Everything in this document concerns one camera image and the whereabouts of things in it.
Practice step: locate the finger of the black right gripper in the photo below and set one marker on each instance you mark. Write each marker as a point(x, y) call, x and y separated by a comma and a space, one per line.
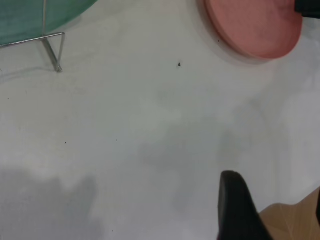
point(308, 7)

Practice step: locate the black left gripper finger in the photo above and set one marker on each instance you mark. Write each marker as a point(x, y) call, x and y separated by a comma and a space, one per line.
point(235, 212)

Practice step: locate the pink round plate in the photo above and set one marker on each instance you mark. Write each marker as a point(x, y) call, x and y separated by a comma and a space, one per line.
point(250, 25)

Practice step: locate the green round plate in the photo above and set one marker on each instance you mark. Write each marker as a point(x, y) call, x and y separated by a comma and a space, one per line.
point(22, 20)

